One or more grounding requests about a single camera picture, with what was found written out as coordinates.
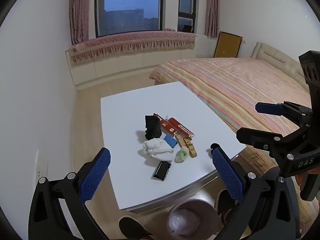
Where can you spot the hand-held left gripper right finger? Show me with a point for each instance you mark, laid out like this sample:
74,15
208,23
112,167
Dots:
227,175

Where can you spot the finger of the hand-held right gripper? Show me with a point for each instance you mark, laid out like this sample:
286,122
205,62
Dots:
268,108
255,136

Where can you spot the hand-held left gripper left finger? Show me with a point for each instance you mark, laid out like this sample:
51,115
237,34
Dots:
96,175

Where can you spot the pink waste bin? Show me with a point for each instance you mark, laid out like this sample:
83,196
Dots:
207,210

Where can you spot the wooden block toy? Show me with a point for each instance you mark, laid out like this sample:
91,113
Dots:
191,148

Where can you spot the green white item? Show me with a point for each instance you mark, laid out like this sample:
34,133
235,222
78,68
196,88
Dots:
182,155

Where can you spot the wooden clothespin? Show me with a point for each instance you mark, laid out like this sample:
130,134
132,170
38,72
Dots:
180,141

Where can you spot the long red box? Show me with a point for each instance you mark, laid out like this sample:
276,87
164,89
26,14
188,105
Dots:
183,130

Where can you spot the black case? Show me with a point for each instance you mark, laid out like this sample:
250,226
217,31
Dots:
162,171

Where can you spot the blue plastic piece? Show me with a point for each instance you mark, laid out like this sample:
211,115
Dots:
170,141

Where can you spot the white sock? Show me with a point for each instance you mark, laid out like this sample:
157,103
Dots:
157,150

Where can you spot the black cloth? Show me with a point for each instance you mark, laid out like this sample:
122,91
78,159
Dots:
152,127

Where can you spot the red paper packet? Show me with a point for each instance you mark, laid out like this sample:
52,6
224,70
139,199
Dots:
165,123

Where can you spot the striped bed blanket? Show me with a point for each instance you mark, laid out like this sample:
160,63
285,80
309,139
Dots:
237,87

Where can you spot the beige padded headboard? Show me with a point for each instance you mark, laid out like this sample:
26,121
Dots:
277,57

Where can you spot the clear plastic bag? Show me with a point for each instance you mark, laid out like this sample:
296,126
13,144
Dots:
183,221

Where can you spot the person's left shoe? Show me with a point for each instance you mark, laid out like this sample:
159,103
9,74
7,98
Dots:
132,227

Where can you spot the framed wooden board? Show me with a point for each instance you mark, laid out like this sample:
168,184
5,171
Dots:
227,45

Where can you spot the white window seat cabinet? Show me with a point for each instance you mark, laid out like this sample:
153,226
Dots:
120,65

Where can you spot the pink curtain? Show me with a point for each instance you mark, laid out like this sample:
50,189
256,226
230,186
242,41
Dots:
80,12
212,10

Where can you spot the pink fringed window seat cushion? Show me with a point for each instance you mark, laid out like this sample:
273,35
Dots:
125,42

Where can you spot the large window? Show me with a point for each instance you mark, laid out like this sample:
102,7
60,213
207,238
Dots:
130,10

